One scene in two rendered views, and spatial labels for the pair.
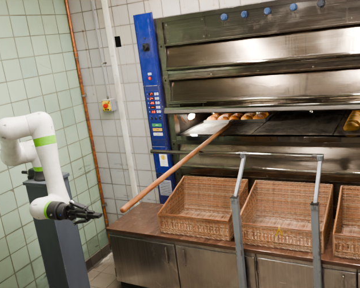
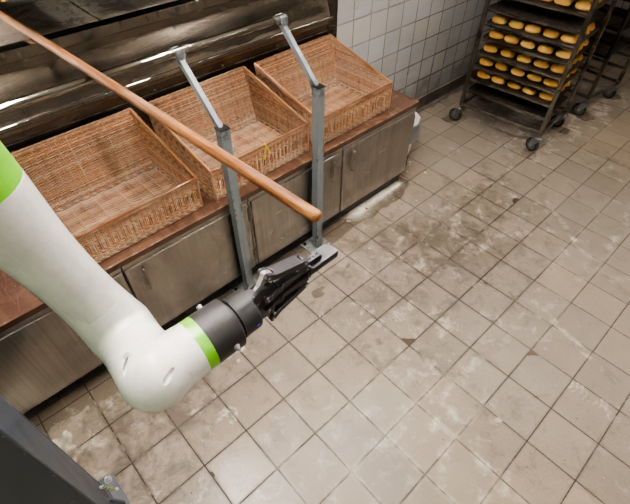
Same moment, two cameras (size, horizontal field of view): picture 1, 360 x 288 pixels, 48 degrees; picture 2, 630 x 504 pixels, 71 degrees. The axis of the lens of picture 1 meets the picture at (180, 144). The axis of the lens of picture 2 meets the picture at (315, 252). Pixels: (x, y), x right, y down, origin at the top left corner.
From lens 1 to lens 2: 1.89 m
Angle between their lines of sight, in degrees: 68
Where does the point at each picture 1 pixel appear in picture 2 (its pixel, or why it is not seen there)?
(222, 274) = (207, 257)
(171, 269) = not seen: hidden behind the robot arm
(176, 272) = not seen: hidden behind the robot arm
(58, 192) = (128, 304)
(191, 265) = (160, 279)
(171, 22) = not seen: outside the picture
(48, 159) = (52, 231)
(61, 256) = (39, 464)
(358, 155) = (259, 12)
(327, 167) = (233, 42)
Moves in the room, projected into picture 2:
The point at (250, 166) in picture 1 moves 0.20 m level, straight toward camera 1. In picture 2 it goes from (128, 81) to (165, 92)
